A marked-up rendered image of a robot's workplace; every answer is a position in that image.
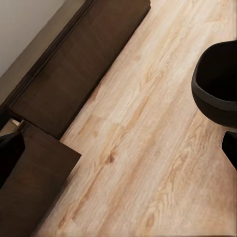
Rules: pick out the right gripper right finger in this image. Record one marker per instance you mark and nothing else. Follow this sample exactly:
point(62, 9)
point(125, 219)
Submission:
point(229, 146)

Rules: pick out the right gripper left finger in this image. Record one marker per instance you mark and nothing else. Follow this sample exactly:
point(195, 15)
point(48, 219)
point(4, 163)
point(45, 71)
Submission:
point(12, 147)

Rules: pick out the cabinet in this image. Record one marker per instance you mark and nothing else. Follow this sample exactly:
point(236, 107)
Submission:
point(45, 88)

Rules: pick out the cauldron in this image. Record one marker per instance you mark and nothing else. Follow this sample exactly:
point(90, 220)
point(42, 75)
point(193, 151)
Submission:
point(214, 83)

